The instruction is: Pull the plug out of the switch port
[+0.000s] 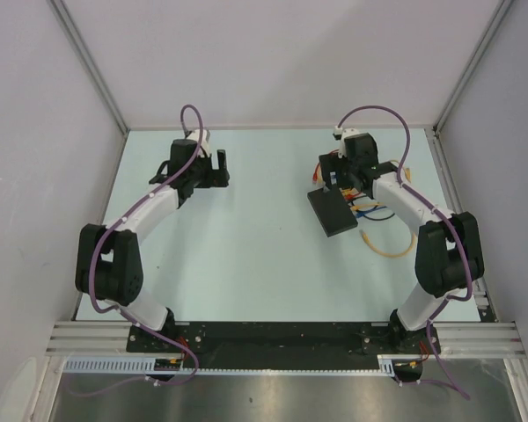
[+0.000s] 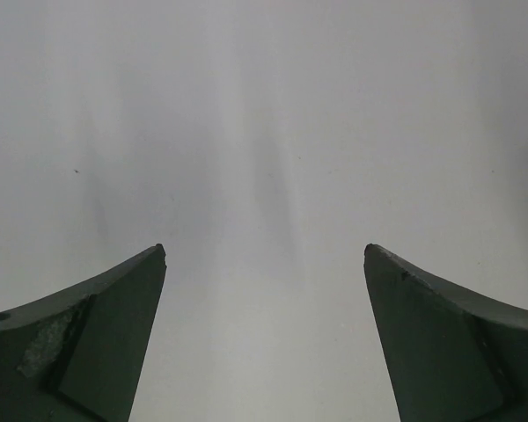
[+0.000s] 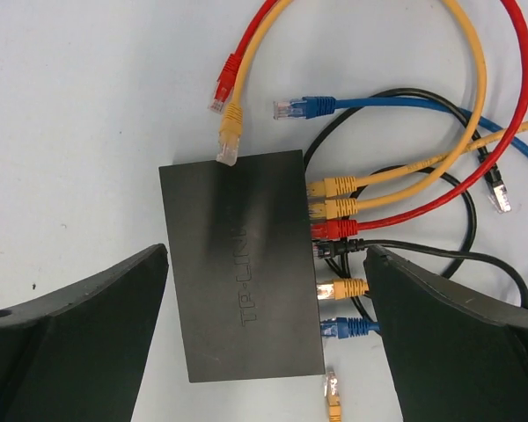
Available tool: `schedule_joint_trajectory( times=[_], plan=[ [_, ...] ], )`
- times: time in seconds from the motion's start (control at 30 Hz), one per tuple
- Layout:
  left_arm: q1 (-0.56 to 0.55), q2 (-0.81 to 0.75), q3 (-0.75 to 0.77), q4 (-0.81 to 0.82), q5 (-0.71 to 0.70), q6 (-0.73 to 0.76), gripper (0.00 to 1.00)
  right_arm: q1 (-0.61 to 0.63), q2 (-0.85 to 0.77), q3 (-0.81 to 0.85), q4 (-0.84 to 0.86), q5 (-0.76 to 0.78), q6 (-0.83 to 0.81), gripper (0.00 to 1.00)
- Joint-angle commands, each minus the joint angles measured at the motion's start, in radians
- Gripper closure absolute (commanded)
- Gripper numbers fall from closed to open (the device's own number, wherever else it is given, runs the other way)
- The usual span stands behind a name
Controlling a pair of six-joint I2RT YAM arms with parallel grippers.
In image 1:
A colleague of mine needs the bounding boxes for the yellow ethernet cable pulled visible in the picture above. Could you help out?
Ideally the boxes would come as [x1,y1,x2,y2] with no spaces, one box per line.
[312,164,322,184]

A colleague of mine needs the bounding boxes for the black network switch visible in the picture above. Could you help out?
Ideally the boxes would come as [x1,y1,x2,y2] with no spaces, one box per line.
[307,186,358,237]

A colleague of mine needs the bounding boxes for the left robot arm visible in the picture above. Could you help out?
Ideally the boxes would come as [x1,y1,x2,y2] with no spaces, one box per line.
[75,130,230,352]

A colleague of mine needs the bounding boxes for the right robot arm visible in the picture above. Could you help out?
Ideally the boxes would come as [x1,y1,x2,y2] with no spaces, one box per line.
[307,127,484,353]

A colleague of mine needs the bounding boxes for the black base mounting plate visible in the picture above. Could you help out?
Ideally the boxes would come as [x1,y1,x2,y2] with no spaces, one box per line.
[126,322,441,373]

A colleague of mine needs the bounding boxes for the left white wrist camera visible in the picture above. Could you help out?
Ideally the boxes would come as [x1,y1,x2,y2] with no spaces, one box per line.
[185,129,211,158]

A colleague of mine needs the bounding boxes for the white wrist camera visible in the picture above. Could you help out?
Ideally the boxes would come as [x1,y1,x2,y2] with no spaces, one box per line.
[333,126,361,158]
[185,129,211,158]

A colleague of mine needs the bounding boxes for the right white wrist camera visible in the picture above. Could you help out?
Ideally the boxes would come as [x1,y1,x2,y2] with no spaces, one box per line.
[333,126,361,158]

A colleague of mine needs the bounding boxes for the black ethernet cable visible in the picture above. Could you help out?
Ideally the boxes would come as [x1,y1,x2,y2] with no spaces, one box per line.
[349,198,396,226]

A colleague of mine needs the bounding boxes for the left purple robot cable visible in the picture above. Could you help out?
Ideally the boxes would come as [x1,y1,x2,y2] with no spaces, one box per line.
[65,104,204,399]

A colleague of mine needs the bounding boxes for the yellow ethernet cable looped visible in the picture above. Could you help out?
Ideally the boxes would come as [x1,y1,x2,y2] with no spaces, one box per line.
[361,200,419,258]

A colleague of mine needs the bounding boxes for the right side aluminium rail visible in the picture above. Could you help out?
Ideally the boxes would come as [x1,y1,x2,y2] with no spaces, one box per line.
[426,127,496,324]

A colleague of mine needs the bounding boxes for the aluminium rail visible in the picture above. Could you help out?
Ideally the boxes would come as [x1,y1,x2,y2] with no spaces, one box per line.
[426,127,496,324]
[47,321,526,359]

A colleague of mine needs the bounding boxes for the slotted cable duct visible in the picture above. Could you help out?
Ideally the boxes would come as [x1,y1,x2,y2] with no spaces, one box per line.
[64,356,395,377]

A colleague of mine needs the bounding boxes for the aluminium front rail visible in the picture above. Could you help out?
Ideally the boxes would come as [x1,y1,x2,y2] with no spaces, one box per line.
[47,321,526,359]

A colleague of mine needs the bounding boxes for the left aluminium frame post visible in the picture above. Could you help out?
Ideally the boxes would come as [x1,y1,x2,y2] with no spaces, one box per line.
[46,0,129,138]

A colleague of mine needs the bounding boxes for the aluminium frame post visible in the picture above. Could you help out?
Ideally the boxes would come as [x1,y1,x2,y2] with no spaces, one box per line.
[432,0,516,135]
[46,0,129,138]

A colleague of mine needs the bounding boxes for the right aluminium frame post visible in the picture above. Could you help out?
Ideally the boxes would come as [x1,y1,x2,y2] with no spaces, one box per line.
[432,0,516,135]

